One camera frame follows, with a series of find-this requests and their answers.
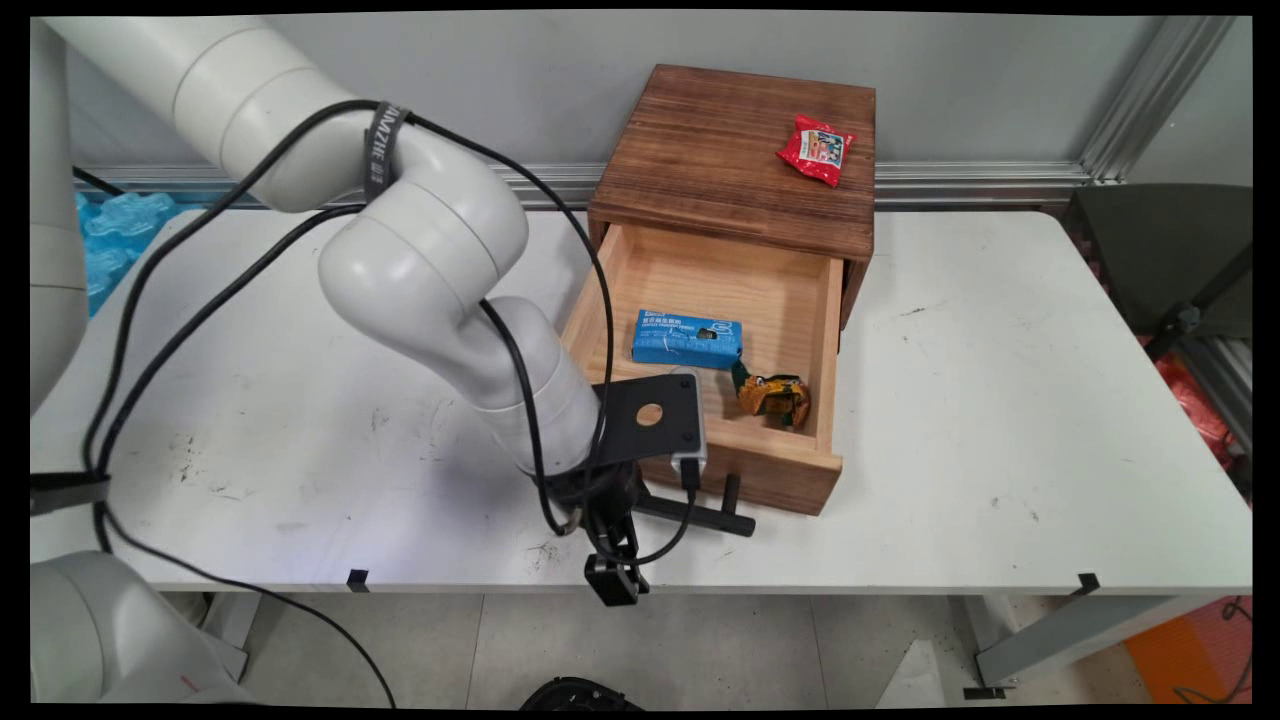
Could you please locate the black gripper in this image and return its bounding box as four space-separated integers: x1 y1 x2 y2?
543 460 647 608

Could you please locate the black drawer handle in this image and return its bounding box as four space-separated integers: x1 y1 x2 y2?
632 474 757 538

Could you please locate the light wooden drawer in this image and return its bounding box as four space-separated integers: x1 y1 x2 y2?
560 222 844 517

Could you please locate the black round floor object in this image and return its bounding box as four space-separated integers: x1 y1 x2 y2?
520 677 647 711

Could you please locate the orange crumpled snack wrapper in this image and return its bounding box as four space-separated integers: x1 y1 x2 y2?
731 361 812 432

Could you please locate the blue cardboard box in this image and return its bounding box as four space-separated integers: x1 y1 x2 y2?
631 308 745 372

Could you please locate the grey table leg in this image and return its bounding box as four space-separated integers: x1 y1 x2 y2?
962 594 1206 700
200 592 263 683

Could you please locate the red snack packet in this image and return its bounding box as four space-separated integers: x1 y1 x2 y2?
777 115 858 188

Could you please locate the orange floor mat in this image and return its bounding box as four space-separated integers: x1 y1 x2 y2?
1125 597 1253 706

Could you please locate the blue plastic bubble sheet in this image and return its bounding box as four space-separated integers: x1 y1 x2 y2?
75 190 184 317

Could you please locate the red plastic bag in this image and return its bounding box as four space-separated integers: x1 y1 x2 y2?
1155 355 1238 468

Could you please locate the dark grey panel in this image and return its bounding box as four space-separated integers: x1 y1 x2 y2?
1068 183 1253 341

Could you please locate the black tripod stand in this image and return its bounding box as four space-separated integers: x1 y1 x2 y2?
1143 240 1253 363

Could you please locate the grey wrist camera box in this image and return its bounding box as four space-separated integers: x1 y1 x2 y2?
668 372 710 479

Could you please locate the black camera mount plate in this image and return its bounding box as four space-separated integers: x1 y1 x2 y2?
590 372 703 467

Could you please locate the black cable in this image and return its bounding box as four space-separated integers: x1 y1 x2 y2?
95 205 701 567
72 165 129 198
85 100 616 706

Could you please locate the black printed velcro strap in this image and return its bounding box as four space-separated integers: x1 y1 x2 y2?
363 100 412 203
30 470 112 517

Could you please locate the horizontal aluminium frame rail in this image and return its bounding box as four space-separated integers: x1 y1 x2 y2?
75 160 1091 211

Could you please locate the slanted aluminium frame post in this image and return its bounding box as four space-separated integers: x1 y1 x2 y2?
1078 15 1238 186

